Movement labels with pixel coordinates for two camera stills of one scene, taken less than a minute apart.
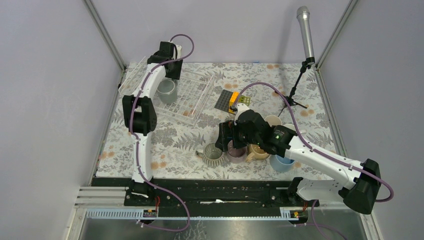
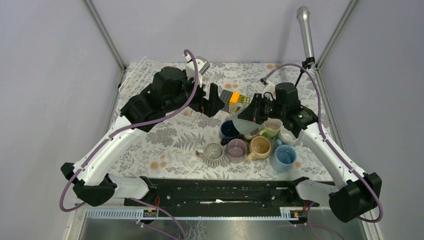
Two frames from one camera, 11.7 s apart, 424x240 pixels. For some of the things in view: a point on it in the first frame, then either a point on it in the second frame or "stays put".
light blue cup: [281, 164] stays put
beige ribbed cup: [212, 156] stays put
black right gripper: [227, 128] to [253, 112]
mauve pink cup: [236, 155] stays put
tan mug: [255, 152] stays put
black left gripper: [175, 75] to [209, 107]
